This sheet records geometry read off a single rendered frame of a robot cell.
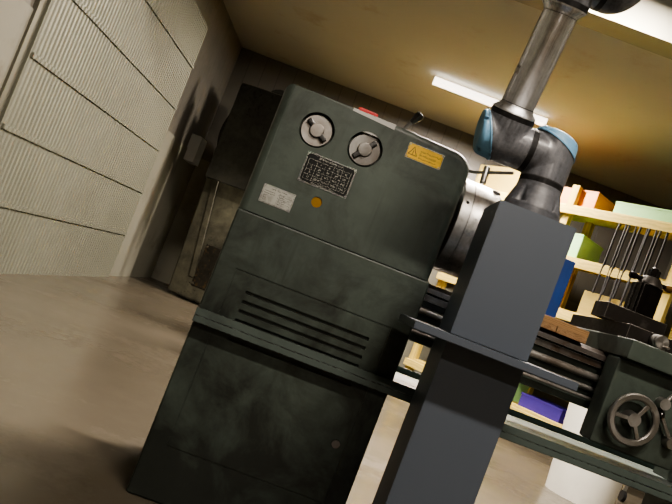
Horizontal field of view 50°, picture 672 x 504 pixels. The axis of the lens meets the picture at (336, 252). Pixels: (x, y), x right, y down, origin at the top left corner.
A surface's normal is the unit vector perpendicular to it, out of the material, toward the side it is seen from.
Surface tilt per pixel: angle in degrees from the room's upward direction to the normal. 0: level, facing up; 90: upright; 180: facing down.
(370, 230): 90
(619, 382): 90
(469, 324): 90
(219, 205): 90
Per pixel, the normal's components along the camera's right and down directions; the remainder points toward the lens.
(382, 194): 0.07, -0.01
